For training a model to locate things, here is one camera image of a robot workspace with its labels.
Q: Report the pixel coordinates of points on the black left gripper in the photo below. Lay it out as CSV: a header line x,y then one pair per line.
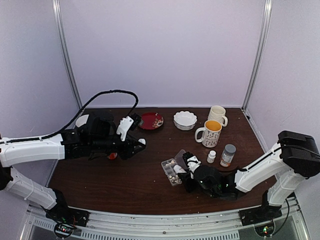
x,y
127,152

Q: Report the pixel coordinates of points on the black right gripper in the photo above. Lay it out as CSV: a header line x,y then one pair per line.
x,y
186,181

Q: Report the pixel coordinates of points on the orange pill bottle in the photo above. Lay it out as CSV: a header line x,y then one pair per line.
x,y
112,156

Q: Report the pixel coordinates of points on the clear plastic pill organizer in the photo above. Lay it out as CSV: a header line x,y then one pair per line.
x,y
168,168

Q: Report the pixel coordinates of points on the grey lid supplement bottle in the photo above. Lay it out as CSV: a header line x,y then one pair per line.
x,y
227,155

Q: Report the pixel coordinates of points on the small white pill bottle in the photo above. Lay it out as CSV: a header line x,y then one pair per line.
x,y
178,169

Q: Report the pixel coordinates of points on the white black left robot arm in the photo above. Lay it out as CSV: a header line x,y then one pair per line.
x,y
83,136

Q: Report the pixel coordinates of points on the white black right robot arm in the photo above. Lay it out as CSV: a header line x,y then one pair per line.
x,y
295,156

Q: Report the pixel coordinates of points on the red floral plate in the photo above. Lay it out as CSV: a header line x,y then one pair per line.
x,y
151,121

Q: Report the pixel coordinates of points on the white patterned rice bowl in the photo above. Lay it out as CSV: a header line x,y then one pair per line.
x,y
82,120

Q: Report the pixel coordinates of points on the floral mug yellow inside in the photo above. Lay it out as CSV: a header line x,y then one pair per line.
x,y
209,134

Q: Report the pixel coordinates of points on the white scalloped bowl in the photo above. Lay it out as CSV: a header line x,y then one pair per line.
x,y
185,120

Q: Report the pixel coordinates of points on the cream ribbed ceramic mug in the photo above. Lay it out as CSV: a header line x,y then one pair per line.
x,y
218,113

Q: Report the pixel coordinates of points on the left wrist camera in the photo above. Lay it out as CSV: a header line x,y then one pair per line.
x,y
128,123

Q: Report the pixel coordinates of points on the front aluminium rail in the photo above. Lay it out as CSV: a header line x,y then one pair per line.
x,y
225,225

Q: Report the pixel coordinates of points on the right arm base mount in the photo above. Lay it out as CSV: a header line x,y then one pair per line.
x,y
262,218

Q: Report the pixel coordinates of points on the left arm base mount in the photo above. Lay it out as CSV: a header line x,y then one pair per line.
x,y
67,220

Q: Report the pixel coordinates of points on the left aluminium frame post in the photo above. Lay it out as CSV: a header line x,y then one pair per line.
x,y
65,53

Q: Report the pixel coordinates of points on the aluminium frame post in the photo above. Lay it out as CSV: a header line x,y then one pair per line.
x,y
264,30
65,53

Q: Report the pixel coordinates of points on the right aluminium frame post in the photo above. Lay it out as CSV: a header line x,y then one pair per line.
x,y
264,30

